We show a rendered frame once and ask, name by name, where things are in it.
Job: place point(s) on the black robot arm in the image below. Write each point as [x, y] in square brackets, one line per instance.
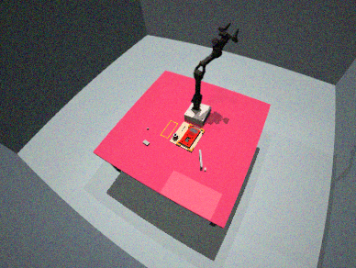
[218, 46]

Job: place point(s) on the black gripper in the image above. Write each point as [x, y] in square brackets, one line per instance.
[234, 38]

